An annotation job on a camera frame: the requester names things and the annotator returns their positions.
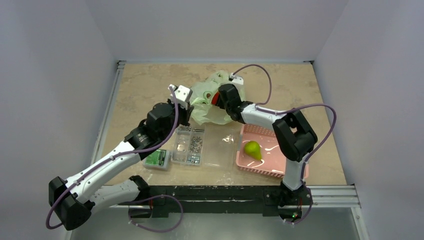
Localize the orange fake fruit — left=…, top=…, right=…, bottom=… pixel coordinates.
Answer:
left=211, top=92, right=220, bottom=106

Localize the light green plastic bag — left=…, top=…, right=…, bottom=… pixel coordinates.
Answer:
left=190, top=70, right=246, bottom=125

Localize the yellow fake fruit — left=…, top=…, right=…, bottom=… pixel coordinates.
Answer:
left=243, top=140, right=262, bottom=161

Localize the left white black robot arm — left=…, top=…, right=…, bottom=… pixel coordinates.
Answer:
left=45, top=98, right=194, bottom=231

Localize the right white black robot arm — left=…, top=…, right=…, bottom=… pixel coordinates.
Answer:
left=218, top=83, right=318, bottom=204

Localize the green white small box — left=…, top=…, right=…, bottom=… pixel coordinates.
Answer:
left=142, top=149, right=171, bottom=171

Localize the clear plastic screw organizer box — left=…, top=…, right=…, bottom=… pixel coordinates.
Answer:
left=171, top=124, right=237, bottom=171

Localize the pink plastic basket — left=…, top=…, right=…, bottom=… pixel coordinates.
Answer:
left=235, top=123, right=310, bottom=180

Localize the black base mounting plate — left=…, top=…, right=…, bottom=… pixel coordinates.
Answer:
left=123, top=185, right=314, bottom=220

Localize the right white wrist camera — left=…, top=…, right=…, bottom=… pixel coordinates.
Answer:
left=229, top=75, right=244, bottom=86

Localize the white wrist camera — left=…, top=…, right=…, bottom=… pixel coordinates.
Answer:
left=229, top=75, right=244, bottom=86
left=168, top=84, right=193, bottom=110

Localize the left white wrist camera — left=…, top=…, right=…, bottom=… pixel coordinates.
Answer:
left=168, top=84, right=193, bottom=110

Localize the aluminium left frame rail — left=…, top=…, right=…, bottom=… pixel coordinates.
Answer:
left=89, top=60, right=127, bottom=167

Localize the aluminium frame rail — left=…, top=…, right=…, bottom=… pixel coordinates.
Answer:
left=68, top=184, right=361, bottom=210
left=89, top=60, right=127, bottom=167
left=117, top=58, right=315, bottom=65

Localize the aluminium back frame rail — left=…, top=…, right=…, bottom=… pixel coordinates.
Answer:
left=117, top=58, right=315, bottom=65

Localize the aluminium front frame rail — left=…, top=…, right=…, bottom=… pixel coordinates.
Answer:
left=68, top=184, right=361, bottom=210

